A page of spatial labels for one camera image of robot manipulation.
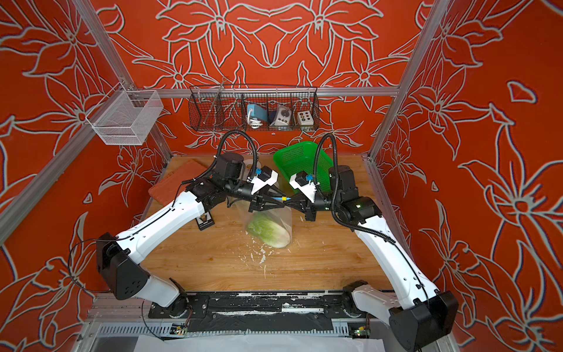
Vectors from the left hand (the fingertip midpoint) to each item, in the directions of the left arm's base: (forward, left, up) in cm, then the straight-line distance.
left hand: (283, 198), depth 65 cm
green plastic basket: (+42, -1, -26) cm, 49 cm away
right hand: (-1, 0, -1) cm, 1 cm away
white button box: (+44, -7, -2) cm, 45 cm away
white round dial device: (+41, +3, +2) cm, 41 cm away
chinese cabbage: (-1, +5, -22) cm, 23 cm away
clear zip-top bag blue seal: (+4, +1, -18) cm, 18 cm away
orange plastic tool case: (+21, +54, -26) cm, 64 cm away
